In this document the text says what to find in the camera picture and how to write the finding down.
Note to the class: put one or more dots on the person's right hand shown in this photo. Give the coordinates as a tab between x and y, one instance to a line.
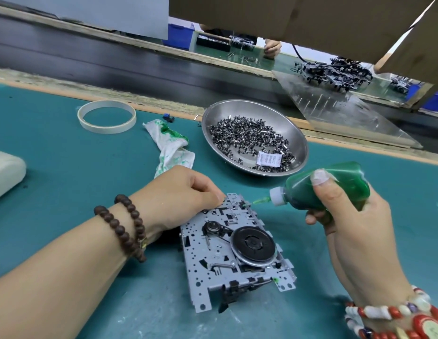
367	250

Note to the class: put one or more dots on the person's left hand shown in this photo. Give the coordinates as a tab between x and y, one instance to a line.
180	197

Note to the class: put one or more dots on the green glue squeeze bottle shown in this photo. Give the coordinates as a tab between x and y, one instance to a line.
346	183

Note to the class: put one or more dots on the metal mechanism chassis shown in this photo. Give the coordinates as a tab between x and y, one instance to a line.
208	268

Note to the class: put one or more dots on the pile of small metal parts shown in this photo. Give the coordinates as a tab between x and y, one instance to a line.
247	137

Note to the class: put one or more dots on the round metal bowl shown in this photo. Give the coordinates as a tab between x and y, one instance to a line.
219	109

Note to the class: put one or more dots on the black conveyor belt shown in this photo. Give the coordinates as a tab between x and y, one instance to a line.
99	49

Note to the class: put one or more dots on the finished mechanisms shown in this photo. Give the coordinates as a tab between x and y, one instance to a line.
335	74

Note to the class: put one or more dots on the person's left forearm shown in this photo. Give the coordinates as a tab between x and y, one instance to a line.
57	282

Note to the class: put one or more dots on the white green-stained cloth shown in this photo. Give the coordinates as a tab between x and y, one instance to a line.
169	148

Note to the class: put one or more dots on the small blue cap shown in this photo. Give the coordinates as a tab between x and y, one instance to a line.
168	118

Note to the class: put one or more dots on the clear plastic sheet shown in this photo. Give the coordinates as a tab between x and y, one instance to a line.
353	116

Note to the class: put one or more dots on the black flat box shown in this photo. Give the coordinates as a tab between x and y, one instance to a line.
213	41

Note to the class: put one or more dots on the blue plastic bin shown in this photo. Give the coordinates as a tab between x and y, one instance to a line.
434	101
180	37

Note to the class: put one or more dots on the white blue power strip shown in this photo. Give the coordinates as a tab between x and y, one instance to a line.
6	174

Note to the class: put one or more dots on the white paper sign red text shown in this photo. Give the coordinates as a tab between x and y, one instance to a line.
99	10

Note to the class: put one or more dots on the brown cardboard panel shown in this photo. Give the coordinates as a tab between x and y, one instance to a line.
311	21

